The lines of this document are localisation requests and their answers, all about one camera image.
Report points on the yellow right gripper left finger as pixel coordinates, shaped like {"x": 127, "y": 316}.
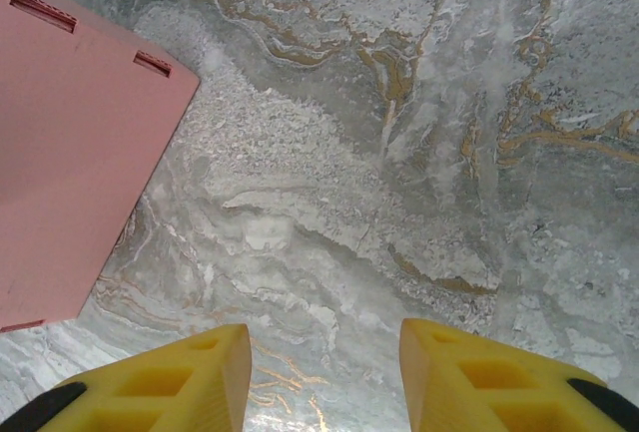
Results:
{"x": 199, "y": 392}

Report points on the pink paper box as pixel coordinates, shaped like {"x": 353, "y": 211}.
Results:
{"x": 70, "y": 162}

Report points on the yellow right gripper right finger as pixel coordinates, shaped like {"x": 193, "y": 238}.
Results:
{"x": 449, "y": 392}

